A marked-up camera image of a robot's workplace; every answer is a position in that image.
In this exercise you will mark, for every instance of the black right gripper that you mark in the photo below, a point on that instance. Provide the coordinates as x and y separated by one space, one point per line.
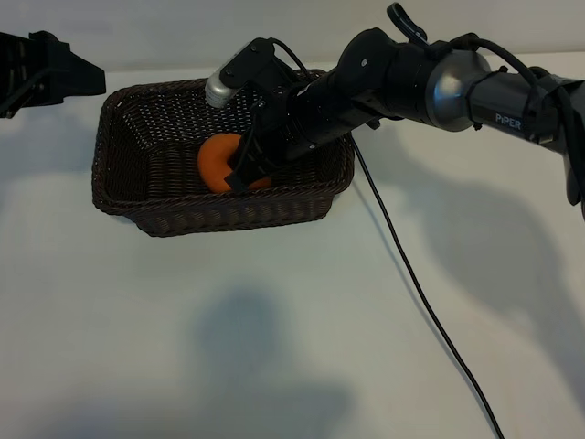
283 132

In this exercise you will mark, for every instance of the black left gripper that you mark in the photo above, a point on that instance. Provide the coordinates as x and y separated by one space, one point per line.
32 73

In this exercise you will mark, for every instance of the orange fruit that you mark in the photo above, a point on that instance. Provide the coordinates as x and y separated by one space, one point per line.
215 160

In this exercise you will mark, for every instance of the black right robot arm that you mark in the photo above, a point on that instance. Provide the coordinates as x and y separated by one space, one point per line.
457 91

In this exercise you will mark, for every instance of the dark brown wicker basket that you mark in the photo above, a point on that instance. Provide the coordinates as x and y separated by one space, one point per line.
137 137

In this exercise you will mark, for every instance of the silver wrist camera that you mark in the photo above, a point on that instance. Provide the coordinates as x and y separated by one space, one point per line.
219 89

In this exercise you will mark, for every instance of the black camera bracket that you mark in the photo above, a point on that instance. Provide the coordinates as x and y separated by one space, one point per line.
260 61

